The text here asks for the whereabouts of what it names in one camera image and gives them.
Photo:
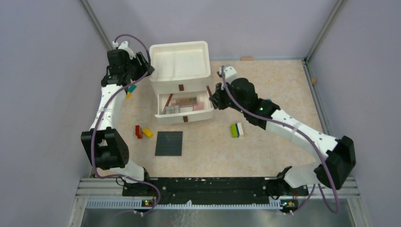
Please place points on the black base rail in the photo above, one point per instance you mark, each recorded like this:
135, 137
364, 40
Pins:
213, 190

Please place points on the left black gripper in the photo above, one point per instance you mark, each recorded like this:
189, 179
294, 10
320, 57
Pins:
142, 67

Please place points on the dark grey studded baseplate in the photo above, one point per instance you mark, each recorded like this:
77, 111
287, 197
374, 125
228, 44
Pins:
169, 144

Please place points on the yellow toy block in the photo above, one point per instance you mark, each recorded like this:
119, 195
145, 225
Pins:
147, 132

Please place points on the white drawer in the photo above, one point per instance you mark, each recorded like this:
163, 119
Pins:
186, 114

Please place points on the wooden block at wall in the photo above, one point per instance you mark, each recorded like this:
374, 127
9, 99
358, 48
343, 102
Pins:
247, 58

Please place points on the pink square compact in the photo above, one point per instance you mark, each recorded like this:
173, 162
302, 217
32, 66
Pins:
199, 106

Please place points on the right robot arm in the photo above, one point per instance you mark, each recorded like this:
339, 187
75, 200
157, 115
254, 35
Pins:
335, 158

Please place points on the red owl toy block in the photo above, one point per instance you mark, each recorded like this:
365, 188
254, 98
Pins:
138, 132

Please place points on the green blue toy brick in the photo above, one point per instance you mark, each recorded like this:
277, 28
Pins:
236, 130

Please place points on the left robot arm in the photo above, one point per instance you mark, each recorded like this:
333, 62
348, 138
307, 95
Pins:
102, 143

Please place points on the teal toy block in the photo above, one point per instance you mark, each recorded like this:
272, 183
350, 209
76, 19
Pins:
131, 88

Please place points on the white drawer organizer cabinet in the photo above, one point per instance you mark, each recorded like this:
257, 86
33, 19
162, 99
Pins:
180, 67

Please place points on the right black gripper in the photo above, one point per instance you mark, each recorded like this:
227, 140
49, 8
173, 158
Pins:
217, 97

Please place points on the brown eyeshadow palette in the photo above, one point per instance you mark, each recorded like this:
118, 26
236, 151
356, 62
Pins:
184, 102

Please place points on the clear silver pan palette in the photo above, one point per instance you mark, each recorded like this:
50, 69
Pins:
172, 109

